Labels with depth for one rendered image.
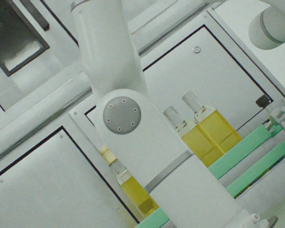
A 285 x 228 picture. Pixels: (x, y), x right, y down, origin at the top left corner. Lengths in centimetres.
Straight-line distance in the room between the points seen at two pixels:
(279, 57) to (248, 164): 46
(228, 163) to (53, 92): 54
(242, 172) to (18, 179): 59
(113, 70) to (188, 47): 71
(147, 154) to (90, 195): 66
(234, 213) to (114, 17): 35
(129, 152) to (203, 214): 14
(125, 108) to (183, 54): 73
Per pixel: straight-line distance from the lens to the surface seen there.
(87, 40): 95
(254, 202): 124
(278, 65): 164
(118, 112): 89
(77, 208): 154
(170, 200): 90
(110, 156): 137
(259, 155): 128
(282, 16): 112
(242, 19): 167
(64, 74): 161
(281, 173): 126
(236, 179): 126
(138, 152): 89
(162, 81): 158
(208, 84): 159
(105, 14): 95
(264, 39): 117
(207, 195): 89
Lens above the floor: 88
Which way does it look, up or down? 12 degrees up
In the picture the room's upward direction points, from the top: 40 degrees counter-clockwise
